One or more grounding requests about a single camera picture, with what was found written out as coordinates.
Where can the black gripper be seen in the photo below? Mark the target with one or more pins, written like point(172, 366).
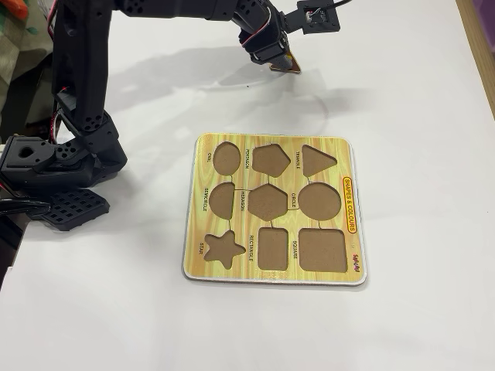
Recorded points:
point(275, 58)

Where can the brown triangle piece yellow pin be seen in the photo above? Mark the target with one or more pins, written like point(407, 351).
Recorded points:
point(296, 66)

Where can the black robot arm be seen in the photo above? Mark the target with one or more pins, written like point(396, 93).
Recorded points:
point(81, 77)

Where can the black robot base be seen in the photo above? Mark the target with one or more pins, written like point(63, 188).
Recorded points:
point(23, 166)

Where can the wooden shape puzzle board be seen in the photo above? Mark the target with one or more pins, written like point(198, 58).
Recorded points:
point(348, 154)

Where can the purple object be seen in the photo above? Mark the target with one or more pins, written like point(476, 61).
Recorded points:
point(488, 5)

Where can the orange object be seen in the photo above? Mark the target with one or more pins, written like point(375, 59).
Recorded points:
point(19, 7)

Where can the patterned green beige cloth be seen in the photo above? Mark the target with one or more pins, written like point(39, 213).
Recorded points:
point(23, 46)

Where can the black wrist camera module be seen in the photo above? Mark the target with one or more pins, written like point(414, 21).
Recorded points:
point(319, 19)

